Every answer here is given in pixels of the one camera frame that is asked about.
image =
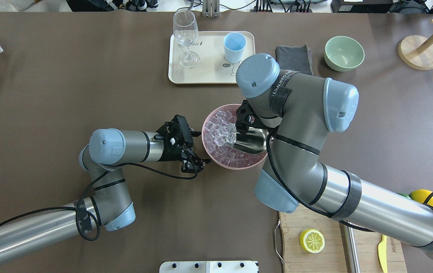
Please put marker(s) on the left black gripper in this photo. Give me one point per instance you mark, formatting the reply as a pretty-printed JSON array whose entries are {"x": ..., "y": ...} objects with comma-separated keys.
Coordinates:
[{"x": 170, "y": 151}]

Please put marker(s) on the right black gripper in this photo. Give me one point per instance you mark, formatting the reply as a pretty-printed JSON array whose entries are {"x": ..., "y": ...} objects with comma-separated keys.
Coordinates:
[{"x": 247, "y": 120}]

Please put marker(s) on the silver metal ice scoop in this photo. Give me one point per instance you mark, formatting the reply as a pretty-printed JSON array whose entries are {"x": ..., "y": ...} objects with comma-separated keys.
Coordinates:
[{"x": 251, "y": 142}]

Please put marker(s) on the clear ice cube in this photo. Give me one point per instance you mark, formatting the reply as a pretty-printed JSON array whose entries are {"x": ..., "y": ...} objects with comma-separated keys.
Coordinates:
[{"x": 225, "y": 135}]

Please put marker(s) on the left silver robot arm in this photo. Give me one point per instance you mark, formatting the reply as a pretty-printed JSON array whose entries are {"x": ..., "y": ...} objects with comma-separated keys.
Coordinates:
[{"x": 39, "y": 168}]

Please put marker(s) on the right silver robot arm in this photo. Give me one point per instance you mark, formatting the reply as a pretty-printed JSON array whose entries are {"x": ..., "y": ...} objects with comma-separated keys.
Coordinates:
[{"x": 300, "y": 110}]

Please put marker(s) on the pile of clear ice cubes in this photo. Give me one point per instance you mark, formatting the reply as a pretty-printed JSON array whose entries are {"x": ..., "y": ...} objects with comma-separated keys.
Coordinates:
[{"x": 220, "y": 151}]

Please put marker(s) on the light blue plastic cup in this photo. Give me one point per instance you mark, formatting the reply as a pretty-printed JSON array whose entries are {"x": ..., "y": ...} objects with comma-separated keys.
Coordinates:
[{"x": 234, "y": 46}]

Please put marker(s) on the pink plastic bowl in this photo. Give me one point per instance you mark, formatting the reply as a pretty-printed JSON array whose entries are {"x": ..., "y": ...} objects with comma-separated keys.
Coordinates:
[{"x": 216, "y": 159}]

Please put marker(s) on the cream serving tray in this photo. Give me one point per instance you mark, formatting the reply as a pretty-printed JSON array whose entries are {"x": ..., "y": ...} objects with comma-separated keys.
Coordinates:
[{"x": 212, "y": 68}]

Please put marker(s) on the grey folded cloth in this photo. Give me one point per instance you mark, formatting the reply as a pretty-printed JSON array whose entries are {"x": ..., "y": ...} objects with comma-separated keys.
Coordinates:
[{"x": 296, "y": 58}]

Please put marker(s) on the clear wine glass on tray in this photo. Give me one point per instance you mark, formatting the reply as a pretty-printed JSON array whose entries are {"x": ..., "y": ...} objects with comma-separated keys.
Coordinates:
[{"x": 186, "y": 32}]

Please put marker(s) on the green ceramic bowl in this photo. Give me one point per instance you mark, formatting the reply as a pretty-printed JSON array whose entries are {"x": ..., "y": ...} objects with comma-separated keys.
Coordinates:
[{"x": 343, "y": 53}]

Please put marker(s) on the halved lemon slice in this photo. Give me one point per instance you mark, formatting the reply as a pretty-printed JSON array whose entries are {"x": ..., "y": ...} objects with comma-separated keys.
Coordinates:
[{"x": 312, "y": 241}]

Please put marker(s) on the bamboo cutting board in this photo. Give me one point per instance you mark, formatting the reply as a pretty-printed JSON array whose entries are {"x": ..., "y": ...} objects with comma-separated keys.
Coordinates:
[{"x": 333, "y": 258}]

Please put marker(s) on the steel cylindrical muddler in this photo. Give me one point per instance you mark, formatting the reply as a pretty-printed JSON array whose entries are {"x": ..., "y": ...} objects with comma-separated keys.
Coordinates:
[{"x": 350, "y": 248}]

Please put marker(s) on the wooden glass drying stand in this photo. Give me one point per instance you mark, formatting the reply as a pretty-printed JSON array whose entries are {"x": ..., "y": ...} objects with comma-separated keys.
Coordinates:
[{"x": 417, "y": 51}]

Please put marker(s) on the yellow plastic knife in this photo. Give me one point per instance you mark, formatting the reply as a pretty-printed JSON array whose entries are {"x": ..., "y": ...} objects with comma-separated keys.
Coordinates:
[{"x": 382, "y": 252}]

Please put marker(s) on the aluminium frame post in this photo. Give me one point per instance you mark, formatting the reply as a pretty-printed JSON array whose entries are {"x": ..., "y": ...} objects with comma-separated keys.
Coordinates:
[{"x": 210, "y": 8}]

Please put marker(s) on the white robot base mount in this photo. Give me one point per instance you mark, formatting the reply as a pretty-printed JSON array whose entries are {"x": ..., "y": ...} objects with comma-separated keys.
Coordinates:
[{"x": 222, "y": 266}]

